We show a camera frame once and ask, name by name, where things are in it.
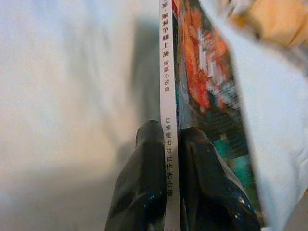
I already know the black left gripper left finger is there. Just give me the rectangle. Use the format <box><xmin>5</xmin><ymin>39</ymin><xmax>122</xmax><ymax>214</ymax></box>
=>
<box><xmin>104</xmin><ymin>120</ymin><xmax>169</xmax><ymax>231</ymax></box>

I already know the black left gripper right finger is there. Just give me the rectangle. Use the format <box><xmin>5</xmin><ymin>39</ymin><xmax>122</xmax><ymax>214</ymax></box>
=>
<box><xmin>179</xmin><ymin>127</ymin><xmax>263</xmax><ymax>231</ymax></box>

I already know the colourful book with white spine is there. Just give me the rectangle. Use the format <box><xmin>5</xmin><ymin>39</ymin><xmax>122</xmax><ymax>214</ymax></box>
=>
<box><xmin>158</xmin><ymin>0</ymin><xmax>268</xmax><ymax>231</ymax></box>

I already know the white quilted bed mattress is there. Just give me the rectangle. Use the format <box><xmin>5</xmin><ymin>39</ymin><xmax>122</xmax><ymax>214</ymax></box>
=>
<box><xmin>0</xmin><ymin>0</ymin><xmax>308</xmax><ymax>231</ymax></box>

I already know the yellow egg print blanket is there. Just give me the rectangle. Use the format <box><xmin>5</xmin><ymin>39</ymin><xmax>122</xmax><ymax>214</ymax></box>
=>
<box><xmin>231</xmin><ymin>0</ymin><xmax>308</xmax><ymax>56</ymax></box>

